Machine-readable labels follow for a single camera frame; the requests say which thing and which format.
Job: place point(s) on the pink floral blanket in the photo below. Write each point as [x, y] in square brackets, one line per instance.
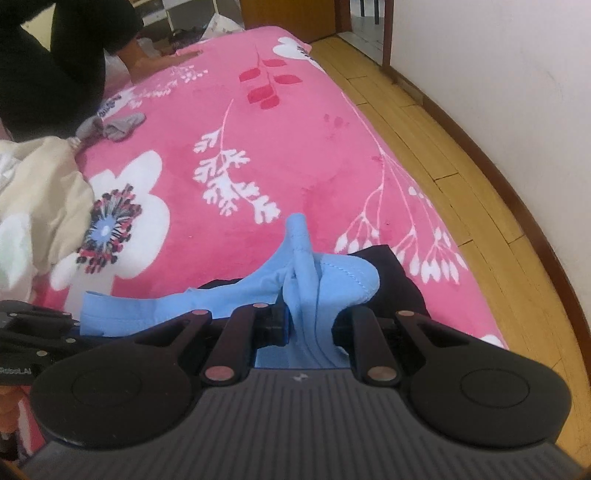
[277, 161]

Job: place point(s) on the white plastic bag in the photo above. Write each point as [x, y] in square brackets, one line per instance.
[221, 25]

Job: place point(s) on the grey sock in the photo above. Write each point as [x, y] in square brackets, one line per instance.
[117, 124]

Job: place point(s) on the blue t-shirt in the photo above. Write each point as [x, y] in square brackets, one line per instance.
[304, 286]

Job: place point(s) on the person's left hand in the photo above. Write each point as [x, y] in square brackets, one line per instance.
[5, 408]

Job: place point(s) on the beige garment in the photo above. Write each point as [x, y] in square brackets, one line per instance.
[46, 203]

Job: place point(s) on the brown wooden door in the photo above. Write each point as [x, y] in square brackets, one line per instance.
[291, 18]

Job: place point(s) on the cream fleece garment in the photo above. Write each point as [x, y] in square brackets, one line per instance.
[14, 258]

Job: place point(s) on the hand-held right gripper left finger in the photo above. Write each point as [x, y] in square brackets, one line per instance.
[285, 325]

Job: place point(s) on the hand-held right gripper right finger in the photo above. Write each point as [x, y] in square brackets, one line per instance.
[364, 325]

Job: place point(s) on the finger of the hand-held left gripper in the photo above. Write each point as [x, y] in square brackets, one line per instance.
[32, 316]
[46, 347]

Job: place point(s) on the black folded garment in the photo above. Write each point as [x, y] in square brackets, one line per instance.
[397, 286]

